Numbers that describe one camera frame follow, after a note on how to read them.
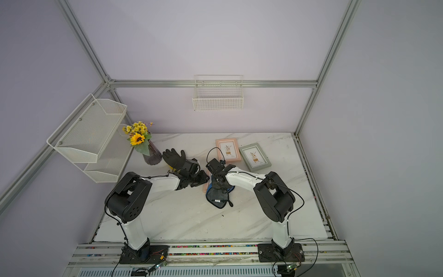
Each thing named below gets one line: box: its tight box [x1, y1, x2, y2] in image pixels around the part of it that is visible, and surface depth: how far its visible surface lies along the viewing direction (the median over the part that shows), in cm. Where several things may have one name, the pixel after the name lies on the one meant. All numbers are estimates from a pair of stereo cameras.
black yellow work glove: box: [162, 148, 187, 172], surface depth 109 cm
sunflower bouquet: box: [122, 121, 154, 156], surface depth 88 cm
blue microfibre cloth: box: [205, 180, 236, 209], surface depth 90 cm
